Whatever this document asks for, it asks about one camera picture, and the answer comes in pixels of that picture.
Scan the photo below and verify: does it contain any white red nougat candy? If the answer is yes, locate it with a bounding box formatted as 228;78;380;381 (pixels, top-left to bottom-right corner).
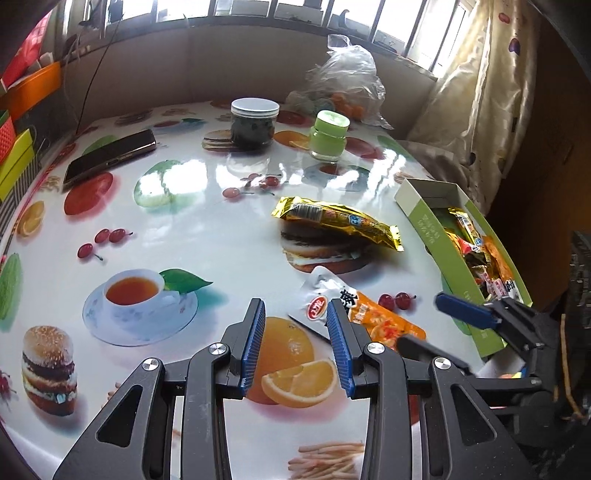
472;265;507;301

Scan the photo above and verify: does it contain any gold snack bar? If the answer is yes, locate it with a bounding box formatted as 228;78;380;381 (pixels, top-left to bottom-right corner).
271;196;404;252
448;207;484;253

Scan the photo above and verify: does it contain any orange box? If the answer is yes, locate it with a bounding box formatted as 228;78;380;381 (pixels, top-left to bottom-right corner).
1;62;61;121

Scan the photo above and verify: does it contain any yellow green box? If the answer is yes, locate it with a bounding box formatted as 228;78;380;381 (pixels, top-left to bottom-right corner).
0;129;38;202

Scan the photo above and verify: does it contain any dark jar with white lid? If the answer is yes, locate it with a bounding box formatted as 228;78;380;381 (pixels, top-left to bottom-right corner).
230;97;280;151

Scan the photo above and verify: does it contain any black cable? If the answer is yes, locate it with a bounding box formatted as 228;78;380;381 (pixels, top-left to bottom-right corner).
73;18;122;137

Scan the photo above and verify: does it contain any orange snack pouch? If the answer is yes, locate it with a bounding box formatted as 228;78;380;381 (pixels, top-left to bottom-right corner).
484;236;520;300
287;266;427;349

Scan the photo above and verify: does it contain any green white cardboard box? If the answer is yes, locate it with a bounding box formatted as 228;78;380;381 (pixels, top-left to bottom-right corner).
393;177;534;359

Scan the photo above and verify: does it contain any black smartphone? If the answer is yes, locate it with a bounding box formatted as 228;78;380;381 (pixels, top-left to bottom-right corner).
62;129;157;191

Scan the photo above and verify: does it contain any red textured box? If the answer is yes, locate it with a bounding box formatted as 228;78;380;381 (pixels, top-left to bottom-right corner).
0;110;16;163

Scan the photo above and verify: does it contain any red snack bag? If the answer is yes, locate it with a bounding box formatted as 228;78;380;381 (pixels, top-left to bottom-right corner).
1;13;51;89

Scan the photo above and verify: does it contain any clear plastic bag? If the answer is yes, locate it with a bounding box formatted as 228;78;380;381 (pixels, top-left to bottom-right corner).
284;34;393;130

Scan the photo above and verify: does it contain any beige patterned curtain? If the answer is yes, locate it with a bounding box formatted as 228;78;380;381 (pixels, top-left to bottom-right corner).
402;1;540;213

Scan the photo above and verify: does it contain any green lidded glass jar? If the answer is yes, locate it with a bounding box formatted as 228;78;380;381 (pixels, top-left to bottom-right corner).
308;110;351;163

